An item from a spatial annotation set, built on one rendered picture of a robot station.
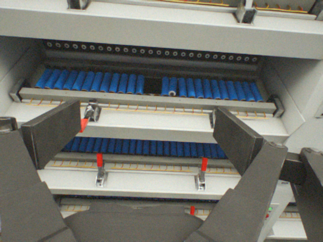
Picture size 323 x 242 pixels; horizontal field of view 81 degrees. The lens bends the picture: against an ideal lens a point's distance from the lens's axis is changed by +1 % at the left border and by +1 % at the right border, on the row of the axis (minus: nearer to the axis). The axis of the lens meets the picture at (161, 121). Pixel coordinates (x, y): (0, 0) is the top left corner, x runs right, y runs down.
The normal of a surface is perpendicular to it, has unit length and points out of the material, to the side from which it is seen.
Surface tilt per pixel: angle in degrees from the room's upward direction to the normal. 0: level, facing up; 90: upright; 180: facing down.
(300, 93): 90
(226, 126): 90
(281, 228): 21
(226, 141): 90
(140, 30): 111
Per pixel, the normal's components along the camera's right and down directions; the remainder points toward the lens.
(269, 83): -1.00, -0.06
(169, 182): 0.07, -0.62
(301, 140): 0.01, 0.51
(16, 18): -0.01, 0.78
